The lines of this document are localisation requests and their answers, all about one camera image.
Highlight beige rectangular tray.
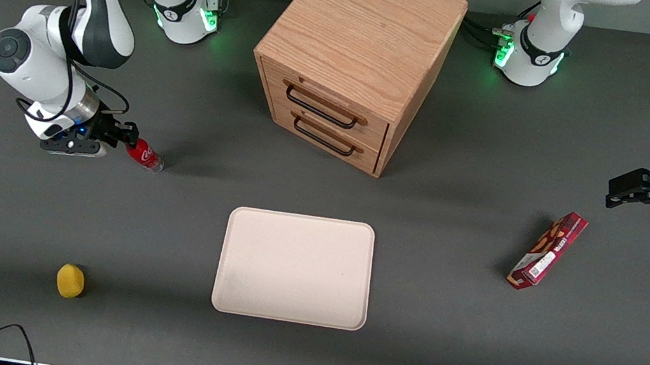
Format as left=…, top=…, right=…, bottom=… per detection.
left=209, top=202, right=381, bottom=334

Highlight oak wooden drawer cabinet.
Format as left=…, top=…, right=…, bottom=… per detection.
left=237, top=0, right=470, bottom=188

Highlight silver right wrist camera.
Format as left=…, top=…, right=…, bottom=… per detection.
left=38, top=131, right=111, bottom=163

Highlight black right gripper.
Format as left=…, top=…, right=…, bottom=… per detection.
left=66, top=105, right=143, bottom=153

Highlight yellow lemon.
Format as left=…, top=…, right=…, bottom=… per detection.
left=54, top=262, right=88, bottom=301

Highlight wooden drawer front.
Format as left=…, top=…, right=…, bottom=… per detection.
left=263, top=97, right=389, bottom=176
left=250, top=59, right=397, bottom=154

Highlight red tartan cookie box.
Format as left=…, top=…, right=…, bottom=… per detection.
left=505, top=204, right=590, bottom=299

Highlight black metal drawer handle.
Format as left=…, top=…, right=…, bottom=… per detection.
left=289, top=114, right=361, bottom=159
left=281, top=83, right=364, bottom=132

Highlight red coke bottle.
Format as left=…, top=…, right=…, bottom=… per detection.
left=122, top=137, right=168, bottom=175

